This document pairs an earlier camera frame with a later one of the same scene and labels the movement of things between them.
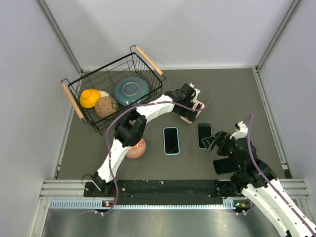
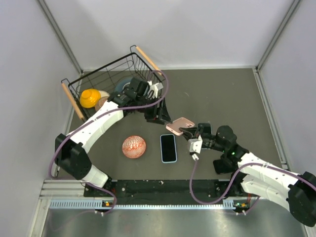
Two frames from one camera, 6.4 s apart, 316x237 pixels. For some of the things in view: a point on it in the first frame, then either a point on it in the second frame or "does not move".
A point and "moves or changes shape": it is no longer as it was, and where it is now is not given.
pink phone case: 198,105 to 182,122
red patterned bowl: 136,151 does not move
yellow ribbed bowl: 89,98 does not move
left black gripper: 188,113 to 158,113
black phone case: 225,166 does not move
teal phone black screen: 204,131 does not move
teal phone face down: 171,142 moves or changes shape
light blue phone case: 171,141 moves or changes shape
